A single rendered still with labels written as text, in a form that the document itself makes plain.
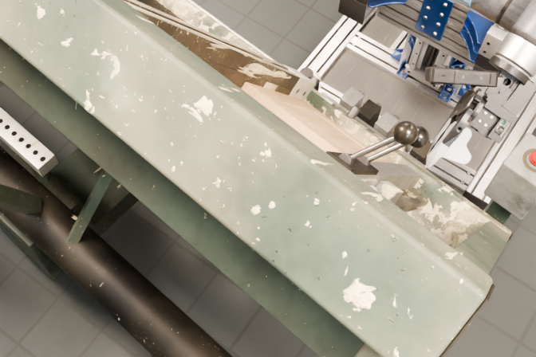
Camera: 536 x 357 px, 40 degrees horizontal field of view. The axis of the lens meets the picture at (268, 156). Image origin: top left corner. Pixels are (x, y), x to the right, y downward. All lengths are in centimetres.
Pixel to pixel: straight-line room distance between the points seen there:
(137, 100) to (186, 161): 8
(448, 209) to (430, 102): 102
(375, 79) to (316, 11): 57
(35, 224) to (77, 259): 16
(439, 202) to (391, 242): 121
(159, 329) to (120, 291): 14
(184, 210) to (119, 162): 11
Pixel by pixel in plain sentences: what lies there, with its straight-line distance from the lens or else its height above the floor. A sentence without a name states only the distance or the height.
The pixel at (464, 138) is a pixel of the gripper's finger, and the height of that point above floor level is 146.
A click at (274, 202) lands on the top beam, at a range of 66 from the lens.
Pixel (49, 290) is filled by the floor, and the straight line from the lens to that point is 273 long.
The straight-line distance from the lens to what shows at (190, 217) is 93.
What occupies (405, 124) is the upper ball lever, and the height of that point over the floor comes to 155.
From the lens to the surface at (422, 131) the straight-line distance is 125.
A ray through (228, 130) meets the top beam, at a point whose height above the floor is 192.
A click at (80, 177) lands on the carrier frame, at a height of 28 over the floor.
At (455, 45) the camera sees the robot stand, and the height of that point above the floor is 73.
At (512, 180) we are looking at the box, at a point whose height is 89.
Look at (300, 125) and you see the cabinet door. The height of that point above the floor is 123.
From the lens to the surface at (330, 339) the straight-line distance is 88.
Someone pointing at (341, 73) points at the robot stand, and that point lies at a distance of 281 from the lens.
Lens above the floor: 251
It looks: 62 degrees down
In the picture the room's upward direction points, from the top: 2 degrees clockwise
